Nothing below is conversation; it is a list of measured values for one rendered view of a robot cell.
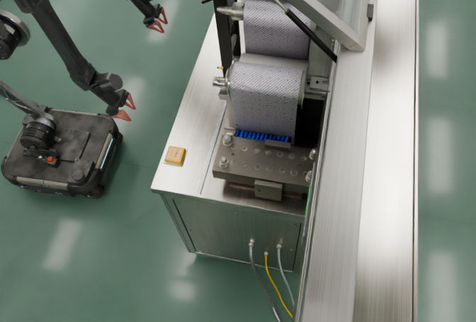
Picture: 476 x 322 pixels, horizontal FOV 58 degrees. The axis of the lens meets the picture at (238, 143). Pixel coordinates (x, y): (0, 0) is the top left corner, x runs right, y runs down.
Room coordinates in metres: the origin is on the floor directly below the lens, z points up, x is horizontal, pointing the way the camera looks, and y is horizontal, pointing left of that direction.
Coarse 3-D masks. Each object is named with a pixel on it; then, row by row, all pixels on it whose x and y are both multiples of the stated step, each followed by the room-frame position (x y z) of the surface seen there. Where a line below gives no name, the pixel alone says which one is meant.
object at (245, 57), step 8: (240, 56) 1.12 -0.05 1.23; (248, 56) 1.11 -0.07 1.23; (256, 56) 1.11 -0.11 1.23; (264, 56) 1.11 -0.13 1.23; (272, 56) 1.11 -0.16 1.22; (272, 64) 1.06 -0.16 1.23; (280, 64) 1.05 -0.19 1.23; (288, 64) 1.05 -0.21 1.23; (296, 64) 1.05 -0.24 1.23; (304, 64) 1.04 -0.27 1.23
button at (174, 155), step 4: (172, 148) 0.94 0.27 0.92; (176, 148) 0.94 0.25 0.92; (180, 148) 0.94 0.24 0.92; (184, 148) 0.94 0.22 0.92; (168, 152) 0.93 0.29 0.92; (172, 152) 0.92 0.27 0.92; (176, 152) 0.92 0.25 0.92; (180, 152) 0.92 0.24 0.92; (184, 152) 0.92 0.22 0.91; (168, 156) 0.91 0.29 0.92; (172, 156) 0.90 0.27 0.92; (176, 156) 0.90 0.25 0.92; (180, 156) 0.90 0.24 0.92; (164, 160) 0.90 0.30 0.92; (168, 160) 0.89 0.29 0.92; (172, 160) 0.89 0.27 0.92; (176, 160) 0.89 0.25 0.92; (180, 160) 0.88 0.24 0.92; (180, 164) 0.88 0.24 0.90
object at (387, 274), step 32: (384, 0) 1.10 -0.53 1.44; (416, 0) 1.08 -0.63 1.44; (384, 32) 0.96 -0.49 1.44; (416, 32) 0.94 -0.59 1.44; (384, 64) 0.83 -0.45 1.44; (416, 64) 0.81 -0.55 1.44; (384, 96) 0.71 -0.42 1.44; (416, 96) 0.70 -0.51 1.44; (320, 128) 0.79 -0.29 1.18; (384, 128) 0.60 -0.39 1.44; (416, 128) 0.59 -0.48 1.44; (384, 160) 0.51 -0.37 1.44; (416, 160) 0.50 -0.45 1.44; (384, 192) 0.42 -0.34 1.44; (416, 192) 0.41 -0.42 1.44; (384, 224) 0.34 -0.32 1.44; (416, 224) 0.33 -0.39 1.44; (384, 256) 0.27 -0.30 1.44; (416, 256) 0.26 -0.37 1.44; (384, 288) 0.20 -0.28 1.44; (416, 288) 0.19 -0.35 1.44; (384, 320) 0.13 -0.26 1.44; (416, 320) 0.13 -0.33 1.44
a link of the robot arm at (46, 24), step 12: (24, 0) 1.03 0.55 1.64; (36, 0) 1.07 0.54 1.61; (48, 0) 1.10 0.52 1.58; (24, 12) 1.04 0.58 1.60; (36, 12) 1.06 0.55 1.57; (48, 12) 1.07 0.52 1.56; (48, 24) 1.06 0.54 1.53; (60, 24) 1.09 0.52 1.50; (48, 36) 1.07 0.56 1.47; (60, 36) 1.06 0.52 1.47; (60, 48) 1.06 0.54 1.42; (72, 48) 1.07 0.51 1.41; (72, 60) 1.06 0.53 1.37; (84, 60) 1.09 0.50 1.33; (72, 72) 1.05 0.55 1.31; (84, 72) 1.06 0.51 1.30
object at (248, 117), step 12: (240, 108) 0.93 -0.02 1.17; (252, 108) 0.91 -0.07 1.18; (264, 108) 0.90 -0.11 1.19; (276, 108) 0.89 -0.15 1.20; (240, 120) 0.93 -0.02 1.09; (252, 120) 0.91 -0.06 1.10; (264, 120) 0.90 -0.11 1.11; (276, 120) 0.89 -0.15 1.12; (288, 120) 0.87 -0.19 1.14; (264, 132) 0.90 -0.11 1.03; (276, 132) 0.89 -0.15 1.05; (288, 132) 0.87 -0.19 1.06
